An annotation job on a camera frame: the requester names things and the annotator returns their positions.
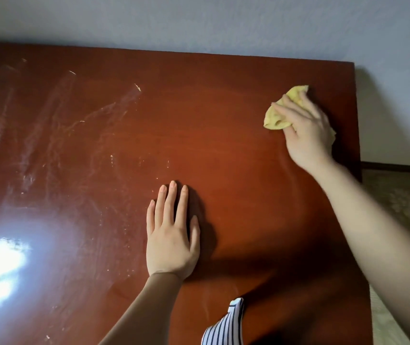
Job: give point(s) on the person's left forearm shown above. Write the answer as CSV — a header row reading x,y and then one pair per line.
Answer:
x,y
147,312

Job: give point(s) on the person's right forearm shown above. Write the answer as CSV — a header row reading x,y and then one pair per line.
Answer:
x,y
381,247

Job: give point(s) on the person's left hand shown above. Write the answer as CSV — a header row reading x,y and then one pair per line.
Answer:
x,y
171,247

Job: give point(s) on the yellow cleaning cloth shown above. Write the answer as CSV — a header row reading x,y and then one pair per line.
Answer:
x,y
273,120

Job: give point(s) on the blue striped white apron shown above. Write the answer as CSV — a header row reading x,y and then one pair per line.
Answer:
x,y
226,326

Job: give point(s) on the person's right hand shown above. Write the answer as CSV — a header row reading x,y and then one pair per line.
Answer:
x,y
309,140

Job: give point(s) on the red-brown wooden table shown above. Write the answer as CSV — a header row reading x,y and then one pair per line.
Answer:
x,y
208,122

